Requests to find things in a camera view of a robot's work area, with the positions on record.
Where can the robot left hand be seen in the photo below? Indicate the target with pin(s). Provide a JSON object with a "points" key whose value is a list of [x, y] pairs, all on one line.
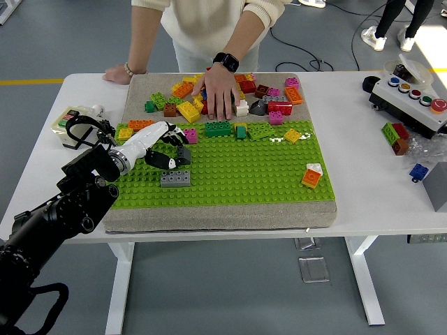
{"points": [[146, 139]]}

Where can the person's left hand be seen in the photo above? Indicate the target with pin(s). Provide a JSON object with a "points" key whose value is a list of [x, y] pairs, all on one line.
{"points": [[220, 90]]}

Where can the person's right hand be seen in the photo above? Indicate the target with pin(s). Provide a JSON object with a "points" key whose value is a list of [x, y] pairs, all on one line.
{"points": [[117, 75]]}

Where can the dark grey 2x2 brick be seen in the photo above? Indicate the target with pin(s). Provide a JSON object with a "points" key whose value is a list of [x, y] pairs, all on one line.
{"points": [[185, 155]]}

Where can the light grey 2x4 brick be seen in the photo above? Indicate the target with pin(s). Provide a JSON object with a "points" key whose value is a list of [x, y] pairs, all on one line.
{"points": [[176, 178]]}

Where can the person's left forearm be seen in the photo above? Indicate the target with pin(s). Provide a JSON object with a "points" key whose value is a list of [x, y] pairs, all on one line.
{"points": [[244, 38]]}

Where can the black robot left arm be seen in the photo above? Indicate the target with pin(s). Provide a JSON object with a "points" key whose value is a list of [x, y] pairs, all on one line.
{"points": [[52, 216]]}

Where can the person's right forearm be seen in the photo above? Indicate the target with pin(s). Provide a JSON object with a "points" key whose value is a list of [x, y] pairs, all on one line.
{"points": [[143, 42]]}

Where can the orange 2x4 brick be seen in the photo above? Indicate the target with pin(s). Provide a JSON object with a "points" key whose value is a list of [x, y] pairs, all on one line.
{"points": [[293, 96], [139, 124], [241, 78], [183, 90]]}

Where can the yellow 2x2 brick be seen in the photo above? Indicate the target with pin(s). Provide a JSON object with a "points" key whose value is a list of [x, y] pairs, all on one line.
{"points": [[292, 135], [125, 134]]}

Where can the white 2x2 brick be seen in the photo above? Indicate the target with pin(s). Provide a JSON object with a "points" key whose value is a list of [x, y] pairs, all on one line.
{"points": [[242, 109]]}

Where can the brown 2x2 brick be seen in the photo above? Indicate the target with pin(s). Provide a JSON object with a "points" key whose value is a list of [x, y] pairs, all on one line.
{"points": [[170, 110], [262, 91]]}

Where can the large yellow brick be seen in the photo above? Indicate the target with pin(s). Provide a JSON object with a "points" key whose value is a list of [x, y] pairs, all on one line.
{"points": [[188, 111]]}

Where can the dark green 2x4 brick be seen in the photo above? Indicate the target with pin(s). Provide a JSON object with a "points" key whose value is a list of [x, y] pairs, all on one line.
{"points": [[218, 130]]}

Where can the dark grey slope brick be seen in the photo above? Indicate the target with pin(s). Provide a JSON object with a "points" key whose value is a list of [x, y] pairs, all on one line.
{"points": [[258, 109]]}

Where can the magenta 2x2 brick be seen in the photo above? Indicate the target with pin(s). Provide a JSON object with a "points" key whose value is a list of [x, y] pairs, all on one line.
{"points": [[192, 136], [292, 83], [274, 92], [275, 117]]}

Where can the small teal green brick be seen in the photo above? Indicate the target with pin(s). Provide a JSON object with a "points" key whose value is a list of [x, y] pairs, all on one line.
{"points": [[240, 132]]}

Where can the light green 2x4 brick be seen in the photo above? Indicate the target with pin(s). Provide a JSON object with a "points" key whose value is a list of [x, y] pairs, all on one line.
{"points": [[261, 131]]}

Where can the green baseplate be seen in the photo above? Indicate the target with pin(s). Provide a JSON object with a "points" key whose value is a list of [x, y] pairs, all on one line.
{"points": [[244, 174]]}

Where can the orange 2x2 brick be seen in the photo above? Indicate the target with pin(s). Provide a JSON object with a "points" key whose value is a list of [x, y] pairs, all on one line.
{"points": [[311, 178]]}

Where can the green brick with circles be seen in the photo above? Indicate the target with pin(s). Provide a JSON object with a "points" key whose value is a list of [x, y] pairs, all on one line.
{"points": [[388, 132]]}

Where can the black wristwatch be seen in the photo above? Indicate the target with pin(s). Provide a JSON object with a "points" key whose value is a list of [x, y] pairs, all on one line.
{"points": [[227, 62]]}

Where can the black gear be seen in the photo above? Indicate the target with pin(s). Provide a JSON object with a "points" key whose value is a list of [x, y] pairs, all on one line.
{"points": [[109, 128]]}

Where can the person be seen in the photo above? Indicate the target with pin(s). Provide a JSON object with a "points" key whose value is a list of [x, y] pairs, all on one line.
{"points": [[387, 14], [202, 24]]}

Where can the white table leg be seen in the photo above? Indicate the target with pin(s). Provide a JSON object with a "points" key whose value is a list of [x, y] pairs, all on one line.
{"points": [[363, 279], [120, 279]]}

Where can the black tape roll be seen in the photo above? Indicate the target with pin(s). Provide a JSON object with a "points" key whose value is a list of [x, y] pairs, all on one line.
{"points": [[366, 83]]}

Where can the small clear floor plate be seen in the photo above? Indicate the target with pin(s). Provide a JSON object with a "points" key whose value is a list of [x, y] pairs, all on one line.
{"points": [[305, 243]]}

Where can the white button control box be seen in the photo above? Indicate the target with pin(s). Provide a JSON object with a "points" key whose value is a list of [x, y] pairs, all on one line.
{"points": [[401, 104]]}

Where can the clear round container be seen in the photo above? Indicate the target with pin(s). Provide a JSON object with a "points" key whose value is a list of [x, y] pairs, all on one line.
{"points": [[417, 70]]}

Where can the clear plastic bag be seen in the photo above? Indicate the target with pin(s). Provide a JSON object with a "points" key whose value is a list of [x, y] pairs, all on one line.
{"points": [[424, 148]]}

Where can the grey box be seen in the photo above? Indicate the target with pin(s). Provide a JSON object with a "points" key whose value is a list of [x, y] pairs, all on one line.
{"points": [[438, 188]]}

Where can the table control panel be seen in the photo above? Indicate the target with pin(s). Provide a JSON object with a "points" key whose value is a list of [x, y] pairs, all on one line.
{"points": [[426, 238]]}

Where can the cream switch box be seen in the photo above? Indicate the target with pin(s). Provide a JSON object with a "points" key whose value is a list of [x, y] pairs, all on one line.
{"points": [[66, 120]]}

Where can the white furniture frame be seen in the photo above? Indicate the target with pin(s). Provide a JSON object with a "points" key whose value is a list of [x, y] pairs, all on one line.
{"points": [[5, 14]]}

